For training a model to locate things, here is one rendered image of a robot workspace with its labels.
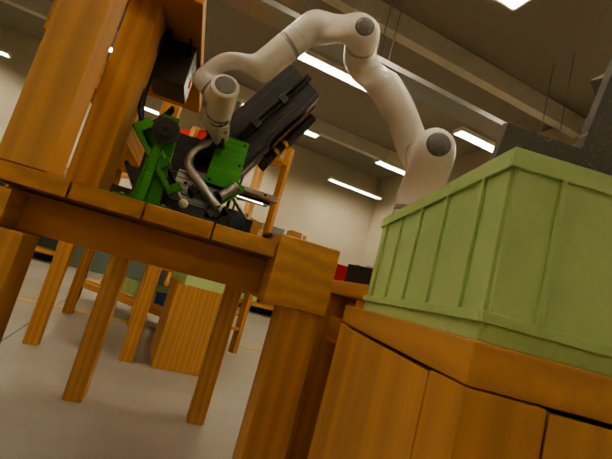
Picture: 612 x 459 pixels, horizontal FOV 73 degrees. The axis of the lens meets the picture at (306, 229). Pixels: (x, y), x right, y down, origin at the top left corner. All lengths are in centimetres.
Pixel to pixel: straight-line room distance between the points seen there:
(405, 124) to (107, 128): 86
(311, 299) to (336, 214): 1081
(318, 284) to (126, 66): 86
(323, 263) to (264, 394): 30
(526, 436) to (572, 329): 10
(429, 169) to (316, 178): 1042
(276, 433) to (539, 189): 72
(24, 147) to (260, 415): 69
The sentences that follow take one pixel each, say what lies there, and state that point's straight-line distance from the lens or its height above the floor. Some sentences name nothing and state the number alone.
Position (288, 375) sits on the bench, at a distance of 93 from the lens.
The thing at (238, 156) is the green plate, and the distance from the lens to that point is 157.
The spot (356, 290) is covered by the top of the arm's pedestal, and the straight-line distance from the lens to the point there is 108.
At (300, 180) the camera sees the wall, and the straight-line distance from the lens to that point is 1138.
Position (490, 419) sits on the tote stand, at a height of 74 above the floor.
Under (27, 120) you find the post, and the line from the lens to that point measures 96.
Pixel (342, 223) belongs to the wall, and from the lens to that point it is 1176.
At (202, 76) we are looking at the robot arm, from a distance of 135.
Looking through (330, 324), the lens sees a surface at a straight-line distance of 123.
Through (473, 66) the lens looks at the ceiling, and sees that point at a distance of 663.
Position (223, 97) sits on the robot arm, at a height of 127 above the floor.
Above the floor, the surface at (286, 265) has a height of 84.
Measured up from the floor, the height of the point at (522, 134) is 103.
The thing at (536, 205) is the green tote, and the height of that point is 91.
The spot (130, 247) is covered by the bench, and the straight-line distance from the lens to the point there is 96.
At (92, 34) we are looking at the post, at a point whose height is 117.
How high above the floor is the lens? 79
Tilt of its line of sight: 8 degrees up
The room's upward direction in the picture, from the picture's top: 15 degrees clockwise
